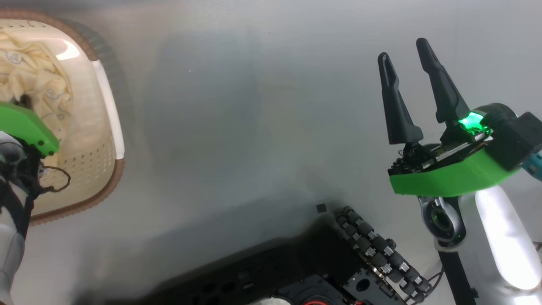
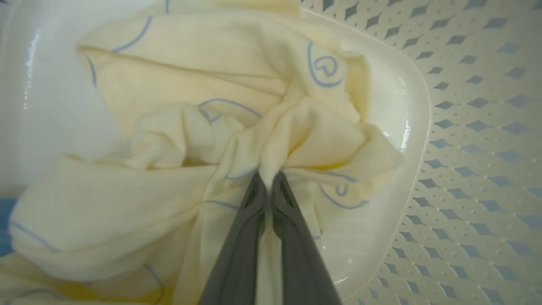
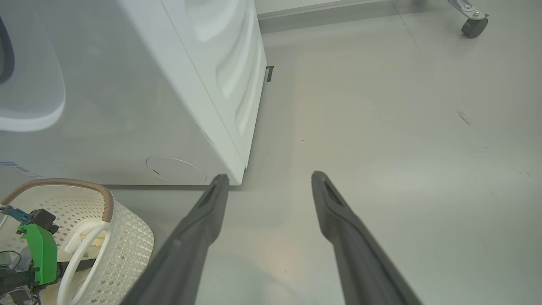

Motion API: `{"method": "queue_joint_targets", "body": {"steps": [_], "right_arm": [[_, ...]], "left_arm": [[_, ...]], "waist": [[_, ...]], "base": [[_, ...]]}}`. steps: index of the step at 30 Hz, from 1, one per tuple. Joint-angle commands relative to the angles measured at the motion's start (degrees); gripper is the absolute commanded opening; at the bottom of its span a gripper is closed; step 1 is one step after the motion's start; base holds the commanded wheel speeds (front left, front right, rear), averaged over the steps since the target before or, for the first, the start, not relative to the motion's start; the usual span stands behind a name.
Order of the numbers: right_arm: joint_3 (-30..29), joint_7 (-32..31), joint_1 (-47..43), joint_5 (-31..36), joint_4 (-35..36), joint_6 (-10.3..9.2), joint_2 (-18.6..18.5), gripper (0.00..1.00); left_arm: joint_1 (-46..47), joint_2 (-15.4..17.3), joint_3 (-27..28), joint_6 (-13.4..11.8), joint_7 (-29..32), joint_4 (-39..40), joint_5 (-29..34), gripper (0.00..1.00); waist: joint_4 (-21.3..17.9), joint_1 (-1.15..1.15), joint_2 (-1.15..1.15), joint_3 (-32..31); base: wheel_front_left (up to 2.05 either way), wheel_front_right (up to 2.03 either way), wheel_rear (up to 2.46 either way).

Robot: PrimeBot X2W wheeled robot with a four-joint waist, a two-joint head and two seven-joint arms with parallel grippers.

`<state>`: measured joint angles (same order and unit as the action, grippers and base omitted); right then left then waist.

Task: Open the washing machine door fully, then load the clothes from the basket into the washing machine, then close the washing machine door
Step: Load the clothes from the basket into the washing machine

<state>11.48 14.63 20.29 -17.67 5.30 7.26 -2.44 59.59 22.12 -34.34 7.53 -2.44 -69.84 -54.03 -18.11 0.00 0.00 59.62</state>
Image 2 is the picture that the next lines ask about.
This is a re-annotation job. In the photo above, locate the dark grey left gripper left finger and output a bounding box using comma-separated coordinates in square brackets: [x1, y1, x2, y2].
[199, 172, 268, 305]

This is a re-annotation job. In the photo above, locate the cream garment with blue collar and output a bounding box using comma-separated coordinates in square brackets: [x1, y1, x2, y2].
[0, 197, 172, 305]

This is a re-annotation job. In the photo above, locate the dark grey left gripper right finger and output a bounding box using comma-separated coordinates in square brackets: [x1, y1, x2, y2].
[271, 172, 343, 305]

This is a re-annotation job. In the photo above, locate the cream garment with white tag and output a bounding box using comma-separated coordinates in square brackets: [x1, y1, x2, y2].
[0, 0, 405, 305]

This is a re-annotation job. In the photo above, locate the cream perforated laundry basket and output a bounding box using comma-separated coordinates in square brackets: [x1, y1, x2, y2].
[0, 0, 542, 305]

